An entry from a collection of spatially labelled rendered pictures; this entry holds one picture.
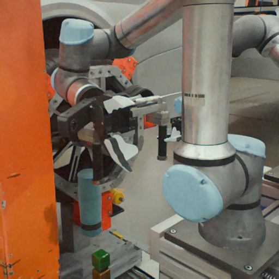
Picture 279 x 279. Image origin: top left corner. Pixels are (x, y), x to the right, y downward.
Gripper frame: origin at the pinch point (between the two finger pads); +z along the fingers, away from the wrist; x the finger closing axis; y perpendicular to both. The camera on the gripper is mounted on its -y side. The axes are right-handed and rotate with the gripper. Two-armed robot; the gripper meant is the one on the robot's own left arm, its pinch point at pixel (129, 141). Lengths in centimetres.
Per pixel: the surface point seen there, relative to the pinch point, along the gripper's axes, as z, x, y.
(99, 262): -14.1, 46.3, 0.4
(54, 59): -82, 11, 19
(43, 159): -33.6, 21.2, -5.7
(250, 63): -175, 78, 252
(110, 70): -75, 17, 39
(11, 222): -28.6, 34.0, -17.7
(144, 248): -69, 122, 57
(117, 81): -76, 23, 43
